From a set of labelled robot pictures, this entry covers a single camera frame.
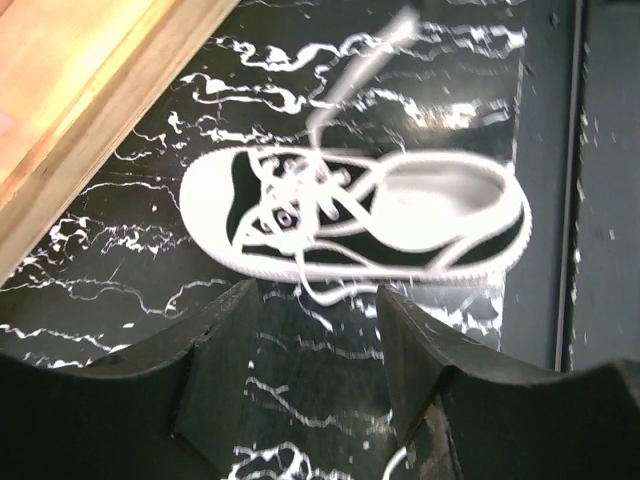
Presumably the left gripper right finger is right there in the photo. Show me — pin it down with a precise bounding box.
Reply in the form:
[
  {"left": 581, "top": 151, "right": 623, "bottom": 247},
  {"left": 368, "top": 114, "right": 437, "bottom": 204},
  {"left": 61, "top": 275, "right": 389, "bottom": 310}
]
[{"left": 376, "top": 288, "right": 639, "bottom": 479}]

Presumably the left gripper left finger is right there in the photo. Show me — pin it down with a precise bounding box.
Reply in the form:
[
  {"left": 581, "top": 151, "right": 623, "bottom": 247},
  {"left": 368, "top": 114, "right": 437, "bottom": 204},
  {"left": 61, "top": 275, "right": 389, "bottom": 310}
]
[{"left": 1, "top": 280, "right": 259, "bottom": 479}]

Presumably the black white sneaker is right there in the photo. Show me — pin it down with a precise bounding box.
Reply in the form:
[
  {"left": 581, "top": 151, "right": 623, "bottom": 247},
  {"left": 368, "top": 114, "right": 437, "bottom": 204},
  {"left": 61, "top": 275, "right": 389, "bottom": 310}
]
[{"left": 179, "top": 1, "right": 533, "bottom": 306}]

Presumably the wooden drying rack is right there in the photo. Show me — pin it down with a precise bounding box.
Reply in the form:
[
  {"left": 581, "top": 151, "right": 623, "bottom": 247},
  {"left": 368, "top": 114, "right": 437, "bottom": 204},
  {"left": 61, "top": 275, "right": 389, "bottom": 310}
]
[{"left": 1, "top": 0, "right": 233, "bottom": 276}]

